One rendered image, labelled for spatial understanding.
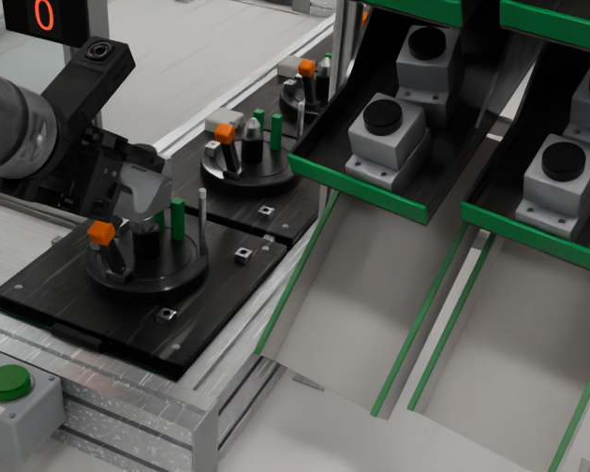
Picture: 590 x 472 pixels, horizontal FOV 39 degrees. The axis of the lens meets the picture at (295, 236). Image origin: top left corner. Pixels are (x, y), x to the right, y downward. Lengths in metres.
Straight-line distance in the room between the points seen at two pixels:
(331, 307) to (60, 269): 0.33
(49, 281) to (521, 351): 0.51
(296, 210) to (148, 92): 0.64
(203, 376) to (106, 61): 0.32
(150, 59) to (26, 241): 0.75
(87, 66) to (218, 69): 0.98
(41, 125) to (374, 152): 0.26
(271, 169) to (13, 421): 0.49
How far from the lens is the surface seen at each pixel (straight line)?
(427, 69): 0.70
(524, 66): 0.76
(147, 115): 1.56
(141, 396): 0.83
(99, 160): 0.77
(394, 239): 0.81
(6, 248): 1.12
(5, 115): 0.66
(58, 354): 0.89
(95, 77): 0.77
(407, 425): 0.96
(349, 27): 0.76
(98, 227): 0.86
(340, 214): 0.82
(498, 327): 0.79
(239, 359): 0.87
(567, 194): 0.63
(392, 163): 0.66
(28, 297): 0.95
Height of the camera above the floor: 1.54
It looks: 34 degrees down
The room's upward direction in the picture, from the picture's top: 4 degrees clockwise
